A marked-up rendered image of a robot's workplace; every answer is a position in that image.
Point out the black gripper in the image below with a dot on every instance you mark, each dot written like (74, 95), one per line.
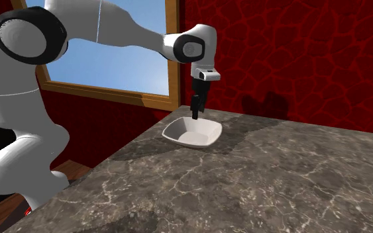
(200, 86)

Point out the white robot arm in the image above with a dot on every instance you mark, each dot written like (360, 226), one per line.
(8, 109)

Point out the white square bowl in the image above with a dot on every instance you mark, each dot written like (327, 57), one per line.
(192, 135)

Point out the wooden framed window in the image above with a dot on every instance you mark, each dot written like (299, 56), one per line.
(115, 61)

